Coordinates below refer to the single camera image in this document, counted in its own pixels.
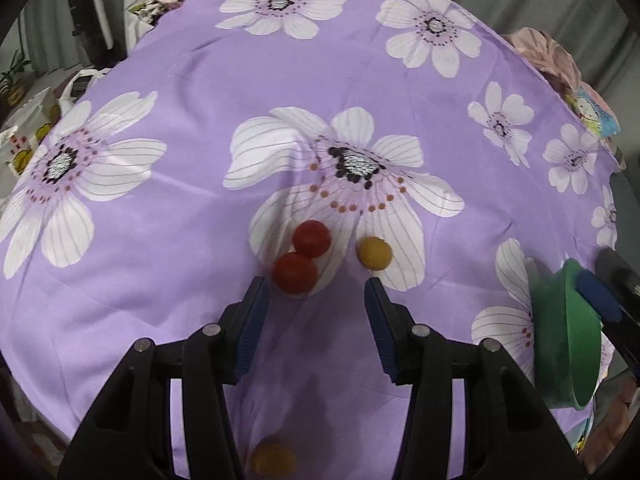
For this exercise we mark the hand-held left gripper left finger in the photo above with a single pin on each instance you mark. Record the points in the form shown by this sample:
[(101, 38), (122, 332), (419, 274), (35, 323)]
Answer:
[(252, 330)]

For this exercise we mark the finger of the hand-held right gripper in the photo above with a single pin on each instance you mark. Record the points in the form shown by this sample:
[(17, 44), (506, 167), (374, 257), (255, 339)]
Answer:
[(620, 272), (597, 297)]

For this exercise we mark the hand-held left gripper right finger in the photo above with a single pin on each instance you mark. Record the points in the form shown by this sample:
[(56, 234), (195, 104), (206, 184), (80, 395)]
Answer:
[(382, 330)]

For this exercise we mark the green plastic bowl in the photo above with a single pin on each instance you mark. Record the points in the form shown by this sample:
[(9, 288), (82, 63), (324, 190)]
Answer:
[(550, 340)]

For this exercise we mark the red tomato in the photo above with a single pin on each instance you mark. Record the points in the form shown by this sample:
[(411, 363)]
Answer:
[(311, 238), (295, 272)]

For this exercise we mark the small yellow fruit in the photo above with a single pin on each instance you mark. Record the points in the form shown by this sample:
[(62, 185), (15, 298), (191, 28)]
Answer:
[(272, 460), (374, 252)]

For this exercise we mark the grey chair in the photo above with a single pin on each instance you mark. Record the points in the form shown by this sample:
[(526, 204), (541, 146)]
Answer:
[(627, 210)]

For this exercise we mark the cartoon printed cushion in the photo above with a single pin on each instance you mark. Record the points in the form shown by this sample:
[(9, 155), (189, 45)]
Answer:
[(595, 112)]

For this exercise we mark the purple floral cloth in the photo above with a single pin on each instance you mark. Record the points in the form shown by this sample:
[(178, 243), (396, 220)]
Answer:
[(200, 85)]

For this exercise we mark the white plastic bag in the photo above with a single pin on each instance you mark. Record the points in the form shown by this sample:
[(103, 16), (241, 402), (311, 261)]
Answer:
[(75, 90)]

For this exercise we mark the printed paper gift bag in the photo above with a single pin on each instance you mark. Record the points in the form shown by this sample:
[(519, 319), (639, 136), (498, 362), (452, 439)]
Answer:
[(30, 130)]

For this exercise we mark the white bag of clothes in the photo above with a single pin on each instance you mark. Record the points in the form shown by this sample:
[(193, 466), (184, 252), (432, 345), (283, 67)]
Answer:
[(142, 20)]

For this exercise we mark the potted plant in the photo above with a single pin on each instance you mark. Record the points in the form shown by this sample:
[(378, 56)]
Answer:
[(12, 80)]

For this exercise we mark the black white upright vacuum cleaner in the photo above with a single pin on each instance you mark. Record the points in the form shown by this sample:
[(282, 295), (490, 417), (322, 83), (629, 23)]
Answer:
[(85, 10)]

